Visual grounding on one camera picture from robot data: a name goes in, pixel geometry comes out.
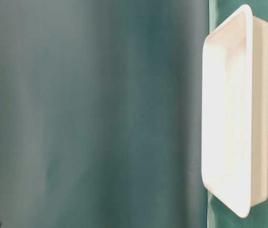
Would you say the white plastic tray case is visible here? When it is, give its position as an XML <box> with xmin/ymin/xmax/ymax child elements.
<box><xmin>201</xmin><ymin>4</ymin><xmax>268</xmax><ymax>218</ymax></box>

